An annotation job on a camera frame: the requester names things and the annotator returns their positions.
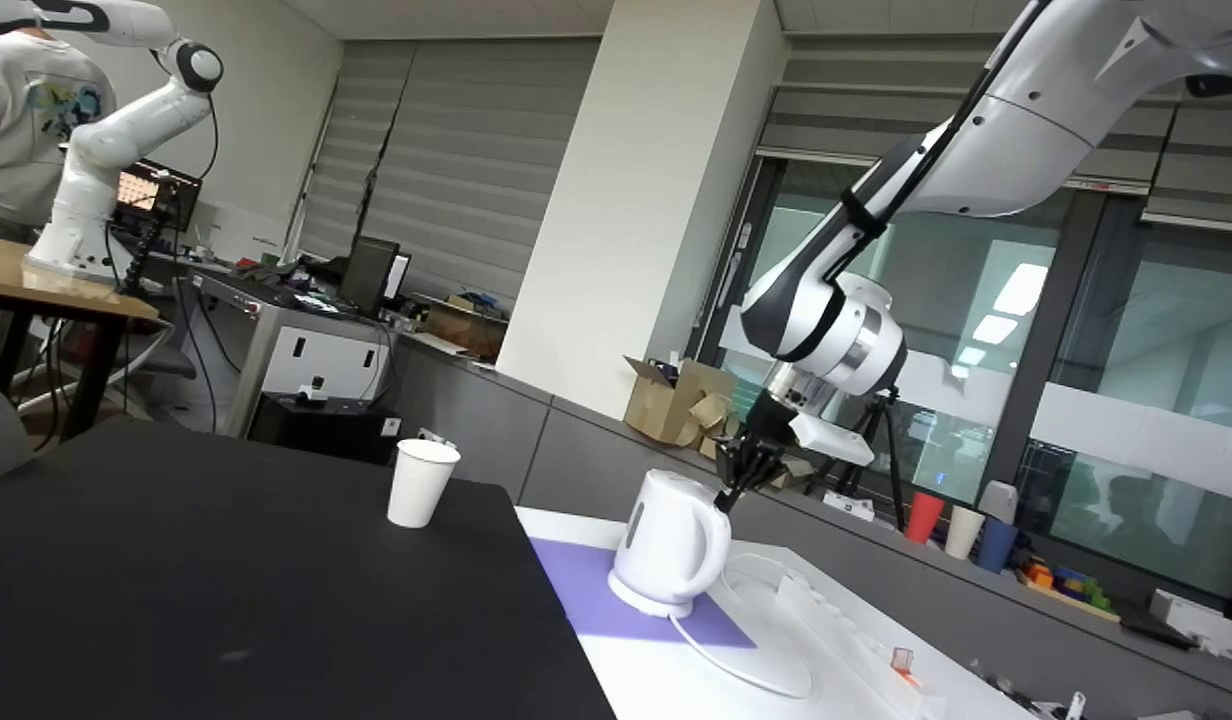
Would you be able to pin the black camera tripod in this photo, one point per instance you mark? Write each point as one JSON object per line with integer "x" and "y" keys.
{"x": 879, "y": 429}

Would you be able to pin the computer monitor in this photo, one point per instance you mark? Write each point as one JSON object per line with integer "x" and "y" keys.
{"x": 369, "y": 277}

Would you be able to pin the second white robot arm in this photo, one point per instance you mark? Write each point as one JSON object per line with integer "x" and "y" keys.
{"x": 96, "y": 152}

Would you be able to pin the white electric kettle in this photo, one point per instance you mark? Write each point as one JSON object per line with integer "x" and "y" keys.
{"x": 668, "y": 551}

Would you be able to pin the white extension power strip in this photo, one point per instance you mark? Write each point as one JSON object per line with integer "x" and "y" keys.
{"x": 873, "y": 667}

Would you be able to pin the cardboard box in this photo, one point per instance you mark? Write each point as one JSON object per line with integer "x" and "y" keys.
{"x": 679, "y": 407}

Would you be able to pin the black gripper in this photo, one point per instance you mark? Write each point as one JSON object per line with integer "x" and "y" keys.
{"x": 752, "y": 452}

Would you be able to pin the white paper cup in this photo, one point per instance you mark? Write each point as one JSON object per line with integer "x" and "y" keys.
{"x": 417, "y": 481}

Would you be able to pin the red cup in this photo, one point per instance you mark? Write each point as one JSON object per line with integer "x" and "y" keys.
{"x": 920, "y": 516}

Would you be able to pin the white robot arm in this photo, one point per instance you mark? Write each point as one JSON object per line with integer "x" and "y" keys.
{"x": 1056, "y": 80}

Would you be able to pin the wooden desk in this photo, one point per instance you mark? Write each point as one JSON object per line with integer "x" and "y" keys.
{"x": 28, "y": 290}

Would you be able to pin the blue cup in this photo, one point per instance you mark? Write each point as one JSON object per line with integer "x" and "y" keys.
{"x": 994, "y": 546}

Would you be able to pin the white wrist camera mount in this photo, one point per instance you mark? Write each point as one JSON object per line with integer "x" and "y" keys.
{"x": 830, "y": 443}

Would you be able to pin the person in white hoodie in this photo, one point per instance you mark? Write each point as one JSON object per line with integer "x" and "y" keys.
{"x": 47, "y": 92}

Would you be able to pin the purple mat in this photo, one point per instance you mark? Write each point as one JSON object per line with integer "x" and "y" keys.
{"x": 578, "y": 573}

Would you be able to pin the white cup on ledge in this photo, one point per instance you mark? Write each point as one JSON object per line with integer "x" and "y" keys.
{"x": 963, "y": 532}

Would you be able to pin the black perforated breadboard table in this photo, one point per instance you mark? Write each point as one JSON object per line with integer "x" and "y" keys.
{"x": 152, "y": 573}

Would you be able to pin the grey white cabinet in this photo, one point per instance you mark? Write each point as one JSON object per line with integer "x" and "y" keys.
{"x": 293, "y": 350}

